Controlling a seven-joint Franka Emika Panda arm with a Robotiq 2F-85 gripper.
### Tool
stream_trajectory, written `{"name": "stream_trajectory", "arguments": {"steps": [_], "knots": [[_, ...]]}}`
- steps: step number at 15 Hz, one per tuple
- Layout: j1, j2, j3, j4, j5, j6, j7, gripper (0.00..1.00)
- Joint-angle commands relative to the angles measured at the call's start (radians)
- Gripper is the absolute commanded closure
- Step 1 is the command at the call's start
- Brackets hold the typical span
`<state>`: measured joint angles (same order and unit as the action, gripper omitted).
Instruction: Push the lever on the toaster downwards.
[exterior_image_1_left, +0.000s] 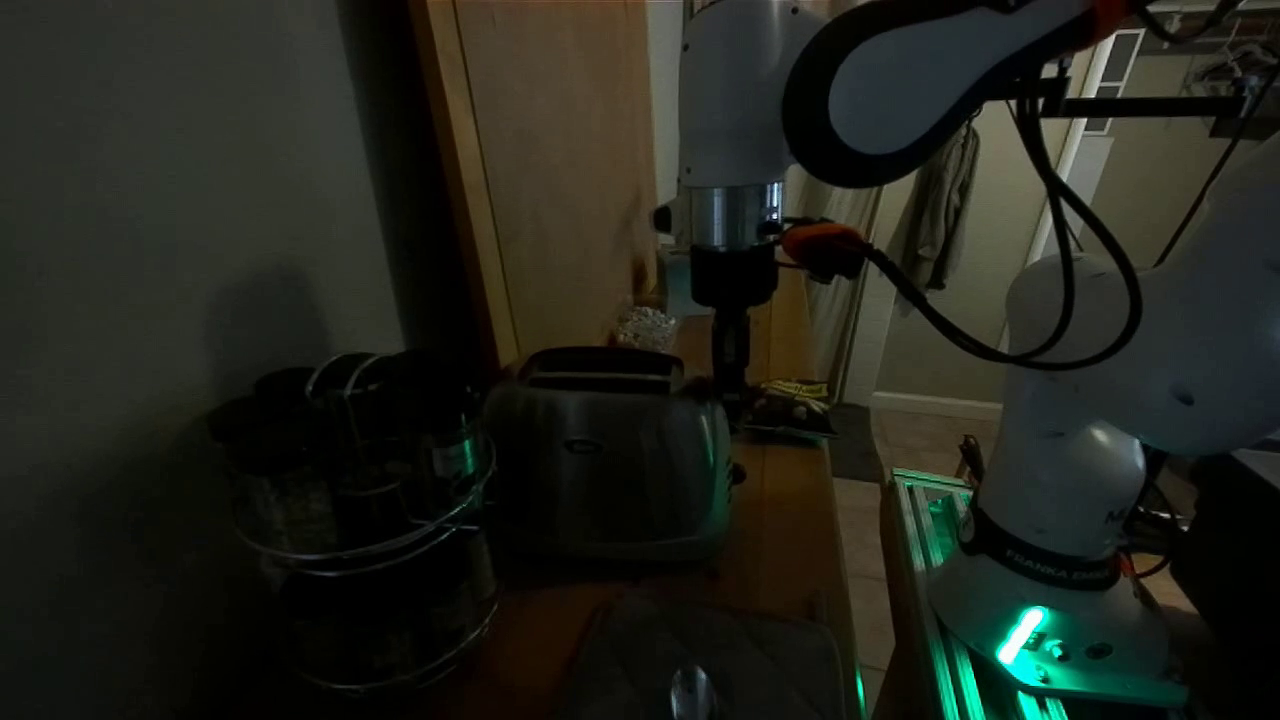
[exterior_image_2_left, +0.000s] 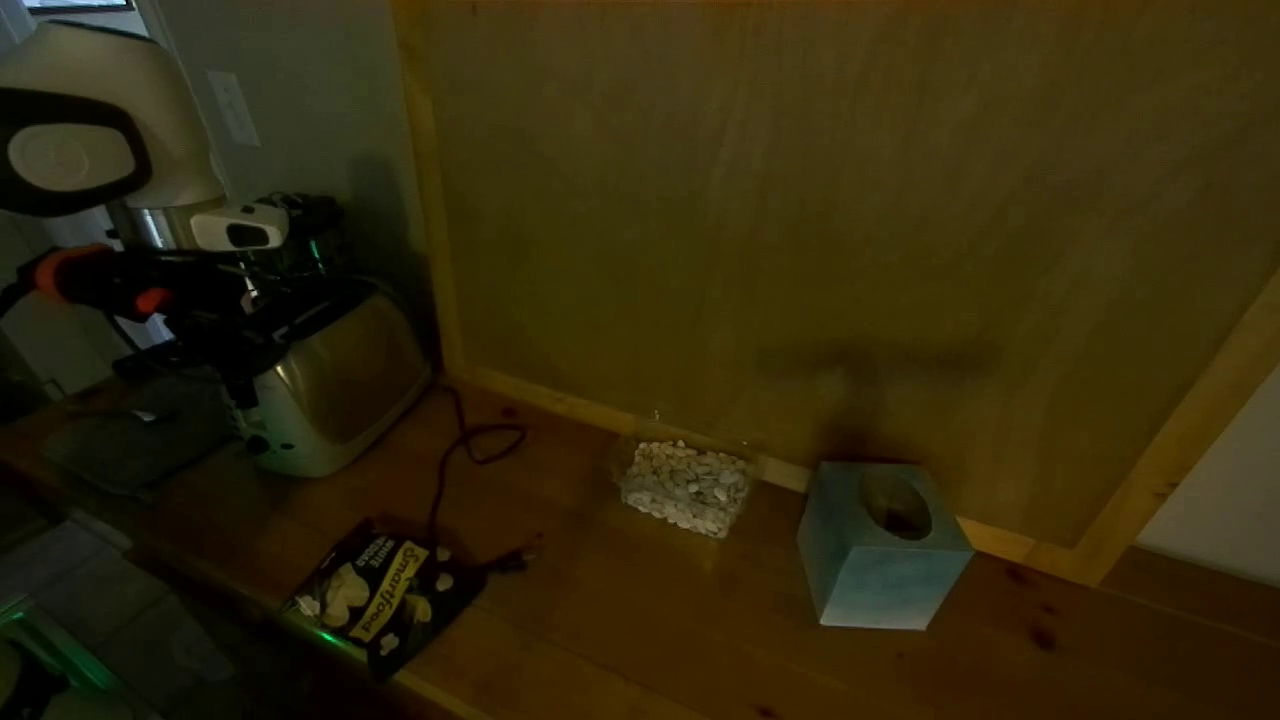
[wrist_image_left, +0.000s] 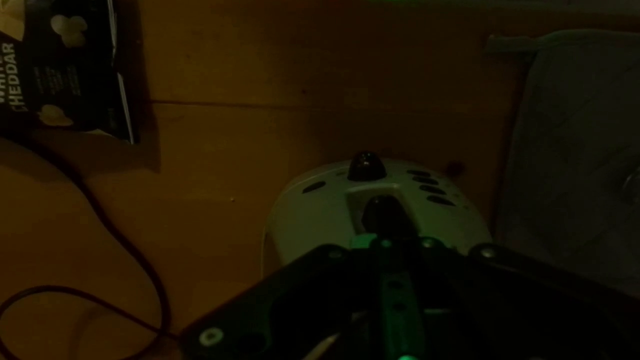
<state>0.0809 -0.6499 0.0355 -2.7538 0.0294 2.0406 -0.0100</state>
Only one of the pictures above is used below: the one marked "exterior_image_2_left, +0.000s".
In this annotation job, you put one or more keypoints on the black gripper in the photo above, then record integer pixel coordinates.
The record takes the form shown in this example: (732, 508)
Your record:
(252, 306)

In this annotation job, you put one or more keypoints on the silver toaster with white end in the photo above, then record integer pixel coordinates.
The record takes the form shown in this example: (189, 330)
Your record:
(346, 384)

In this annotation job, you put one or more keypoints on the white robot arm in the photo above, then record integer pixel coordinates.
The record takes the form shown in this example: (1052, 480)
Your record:
(123, 94)

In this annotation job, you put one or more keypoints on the black Smartfood popcorn bag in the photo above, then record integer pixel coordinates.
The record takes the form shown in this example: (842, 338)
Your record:
(382, 593)

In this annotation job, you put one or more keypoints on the wooden back panel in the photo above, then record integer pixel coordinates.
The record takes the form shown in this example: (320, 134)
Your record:
(855, 215)

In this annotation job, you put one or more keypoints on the blue tissue box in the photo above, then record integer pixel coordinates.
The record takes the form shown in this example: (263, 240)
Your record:
(872, 566)

